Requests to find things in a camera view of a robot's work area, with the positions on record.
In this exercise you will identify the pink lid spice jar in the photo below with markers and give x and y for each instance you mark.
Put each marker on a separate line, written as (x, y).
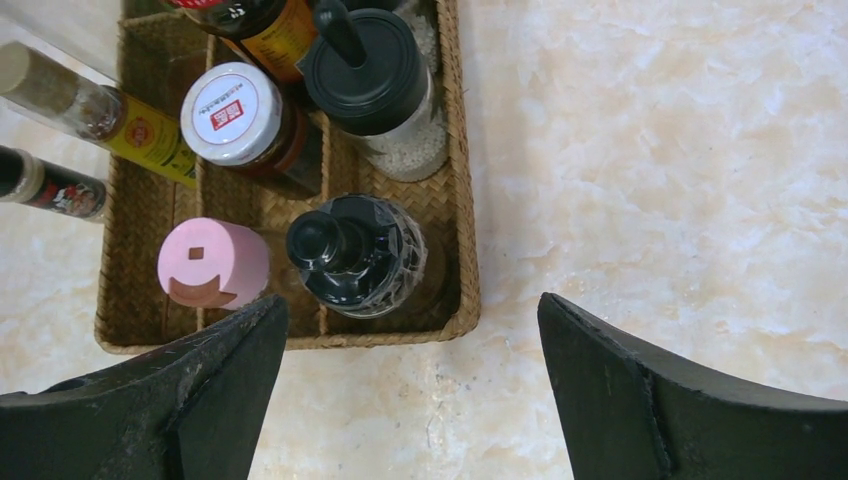
(214, 264)

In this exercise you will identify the white lid sauce jar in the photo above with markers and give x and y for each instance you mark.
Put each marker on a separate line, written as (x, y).
(235, 117)

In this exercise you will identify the black cap soy bottle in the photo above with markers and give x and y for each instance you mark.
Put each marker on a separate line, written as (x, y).
(30, 181)

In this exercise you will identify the black cap dark jar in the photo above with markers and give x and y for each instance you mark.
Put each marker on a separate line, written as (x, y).
(366, 257)

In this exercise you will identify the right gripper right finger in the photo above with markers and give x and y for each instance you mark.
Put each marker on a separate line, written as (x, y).
(632, 410)

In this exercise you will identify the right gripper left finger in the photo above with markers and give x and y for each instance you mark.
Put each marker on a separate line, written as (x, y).
(190, 409)

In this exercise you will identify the yellow label pepper shaker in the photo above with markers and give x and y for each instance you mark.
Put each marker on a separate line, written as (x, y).
(57, 96)

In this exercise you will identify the woven wicker divided tray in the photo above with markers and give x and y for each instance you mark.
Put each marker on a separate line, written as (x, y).
(134, 315)

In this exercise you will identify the red lid sauce jar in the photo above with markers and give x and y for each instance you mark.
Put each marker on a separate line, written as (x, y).
(275, 35)

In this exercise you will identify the black lid clear jar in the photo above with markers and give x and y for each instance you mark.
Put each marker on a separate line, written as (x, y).
(367, 73)
(419, 15)

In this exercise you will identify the tall glass oil bottle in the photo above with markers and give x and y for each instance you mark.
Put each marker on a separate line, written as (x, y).
(87, 31)

